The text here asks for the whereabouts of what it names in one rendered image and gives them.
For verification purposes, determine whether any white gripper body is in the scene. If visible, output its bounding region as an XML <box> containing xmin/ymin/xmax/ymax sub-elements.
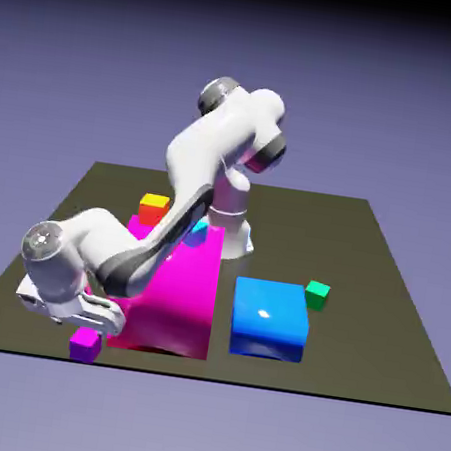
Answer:
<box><xmin>65</xmin><ymin>291</ymin><xmax>130</xmax><ymax>339</ymax></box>

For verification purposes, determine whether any small purple cube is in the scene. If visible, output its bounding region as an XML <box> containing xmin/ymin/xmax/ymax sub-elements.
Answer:
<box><xmin>66</xmin><ymin>325</ymin><xmax>106</xmax><ymax>366</ymax></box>

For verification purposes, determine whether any small orange cube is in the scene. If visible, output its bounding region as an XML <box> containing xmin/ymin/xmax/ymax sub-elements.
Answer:
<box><xmin>136</xmin><ymin>191</ymin><xmax>173</xmax><ymax>229</ymax></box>

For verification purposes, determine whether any small cyan cube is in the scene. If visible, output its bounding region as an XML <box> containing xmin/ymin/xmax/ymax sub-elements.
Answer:
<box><xmin>182</xmin><ymin>219</ymin><xmax>211</xmax><ymax>251</ymax></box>

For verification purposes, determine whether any small green cube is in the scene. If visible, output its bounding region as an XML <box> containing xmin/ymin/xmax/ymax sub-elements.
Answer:
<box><xmin>301</xmin><ymin>278</ymin><xmax>333</xmax><ymax>315</ymax></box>

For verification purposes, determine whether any large magenta box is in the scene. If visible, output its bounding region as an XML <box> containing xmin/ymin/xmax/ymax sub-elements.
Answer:
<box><xmin>103</xmin><ymin>211</ymin><xmax>227</xmax><ymax>362</ymax></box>

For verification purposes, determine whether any large blue box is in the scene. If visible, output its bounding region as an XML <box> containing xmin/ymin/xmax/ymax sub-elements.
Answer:
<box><xmin>226</xmin><ymin>276</ymin><xmax>316</xmax><ymax>366</ymax></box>

